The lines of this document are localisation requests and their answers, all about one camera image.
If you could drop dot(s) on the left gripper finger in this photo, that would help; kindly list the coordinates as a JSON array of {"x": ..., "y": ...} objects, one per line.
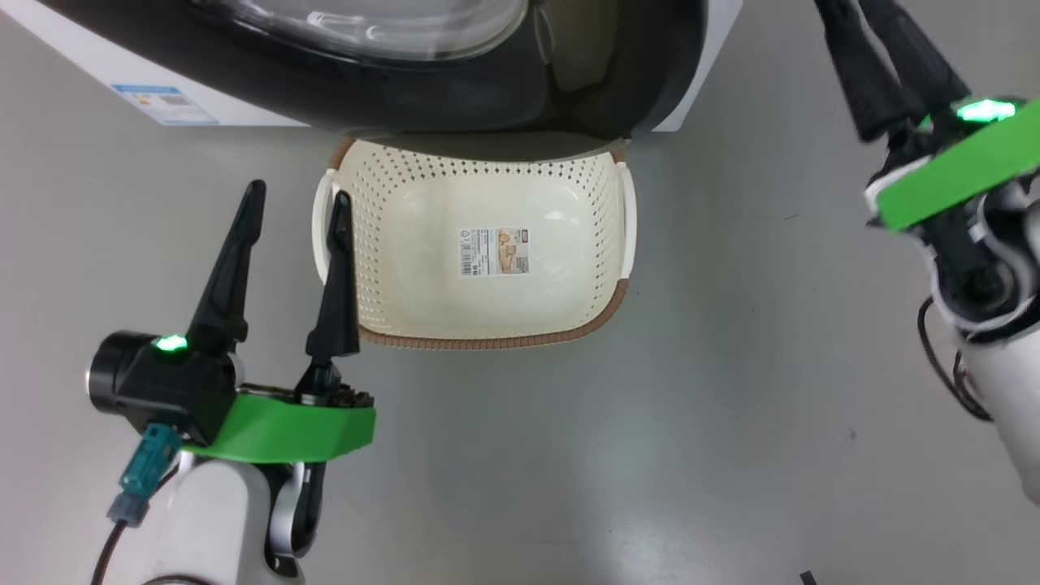
[
  {"x": 337, "y": 301},
  {"x": 227, "y": 276}
]

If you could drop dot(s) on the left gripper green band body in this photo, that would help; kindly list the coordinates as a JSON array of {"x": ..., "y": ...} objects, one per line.
[{"x": 284, "y": 431}]

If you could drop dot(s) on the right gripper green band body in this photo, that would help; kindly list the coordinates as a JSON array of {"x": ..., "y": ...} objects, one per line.
[{"x": 967, "y": 175}]

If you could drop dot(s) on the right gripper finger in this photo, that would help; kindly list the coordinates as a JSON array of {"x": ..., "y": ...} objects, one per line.
[
  {"x": 922, "y": 61},
  {"x": 869, "y": 81}
]

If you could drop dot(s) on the black round washing machine door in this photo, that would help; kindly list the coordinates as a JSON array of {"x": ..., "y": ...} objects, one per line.
[{"x": 406, "y": 97}]

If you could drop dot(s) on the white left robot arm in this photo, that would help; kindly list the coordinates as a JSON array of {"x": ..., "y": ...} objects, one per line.
[{"x": 211, "y": 520}]

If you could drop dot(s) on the cream perforated laundry basket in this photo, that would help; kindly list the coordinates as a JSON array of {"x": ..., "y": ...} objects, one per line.
[{"x": 487, "y": 313}]

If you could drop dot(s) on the white front-load washing machine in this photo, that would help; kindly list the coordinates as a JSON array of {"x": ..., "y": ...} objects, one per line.
[{"x": 699, "y": 65}]

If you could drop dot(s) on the product label sticker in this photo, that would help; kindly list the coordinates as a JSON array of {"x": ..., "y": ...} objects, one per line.
[{"x": 494, "y": 252}]

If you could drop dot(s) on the blue energy label sticker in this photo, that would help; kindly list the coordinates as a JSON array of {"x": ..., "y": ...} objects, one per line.
[{"x": 166, "y": 106}]

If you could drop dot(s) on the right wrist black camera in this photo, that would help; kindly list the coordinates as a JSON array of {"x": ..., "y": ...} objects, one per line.
[{"x": 946, "y": 122}]

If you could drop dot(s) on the wrist black camera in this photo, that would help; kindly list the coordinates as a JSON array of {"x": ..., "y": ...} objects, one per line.
[
  {"x": 154, "y": 382},
  {"x": 946, "y": 122}
]

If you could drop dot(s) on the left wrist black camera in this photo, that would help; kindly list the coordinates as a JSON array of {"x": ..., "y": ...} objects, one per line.
[{"x": 154, "y": 382}]

